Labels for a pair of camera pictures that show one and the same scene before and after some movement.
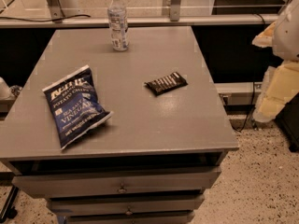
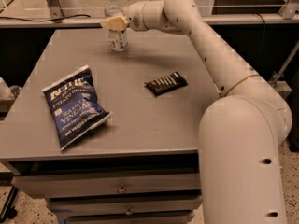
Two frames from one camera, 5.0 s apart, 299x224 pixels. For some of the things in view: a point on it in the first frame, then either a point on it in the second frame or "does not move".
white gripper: (288, 36) to (134, 17)
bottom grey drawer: (184, 217) does not move
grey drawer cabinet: (149, 162) does not move
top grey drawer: (57, 185) does not move
